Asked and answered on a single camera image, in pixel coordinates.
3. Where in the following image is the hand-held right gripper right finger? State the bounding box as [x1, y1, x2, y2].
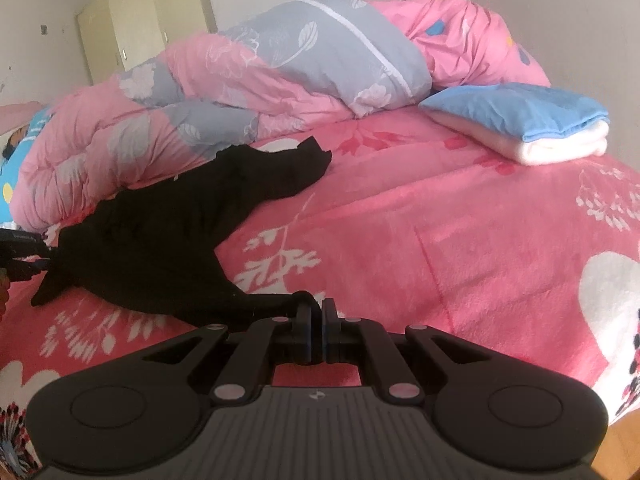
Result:
[322, 298, 493, 405]

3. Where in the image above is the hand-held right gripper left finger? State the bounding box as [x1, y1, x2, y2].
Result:
[142, 291, 321, 406]

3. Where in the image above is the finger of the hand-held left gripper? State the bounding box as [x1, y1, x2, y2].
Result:
[5, 256, 53, 282]
[0, 230, 51, 257]

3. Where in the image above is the black garment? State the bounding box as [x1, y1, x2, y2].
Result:
[31, 136, 333, 333]

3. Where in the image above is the blue printed pillow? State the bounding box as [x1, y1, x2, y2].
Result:
[0, 107, 53, 223]

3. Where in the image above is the pink floral bed blanket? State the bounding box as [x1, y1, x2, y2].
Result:
[0, 105, 640, 466]

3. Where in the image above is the pink white headboard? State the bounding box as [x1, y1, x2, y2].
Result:
[0, 101, 46, 133]

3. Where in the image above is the cream wardrobe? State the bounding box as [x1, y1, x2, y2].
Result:
[75, 0, 218, 86]

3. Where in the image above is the pink grey floral quilt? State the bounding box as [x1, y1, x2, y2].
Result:
[10, 0, 433, 231]

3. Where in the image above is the folded blue white blanket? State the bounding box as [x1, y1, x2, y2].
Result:
[417, 82, 612, 166]

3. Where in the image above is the pink quilt with coloured dots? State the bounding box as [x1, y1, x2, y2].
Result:
[372, 0, 551, 92]

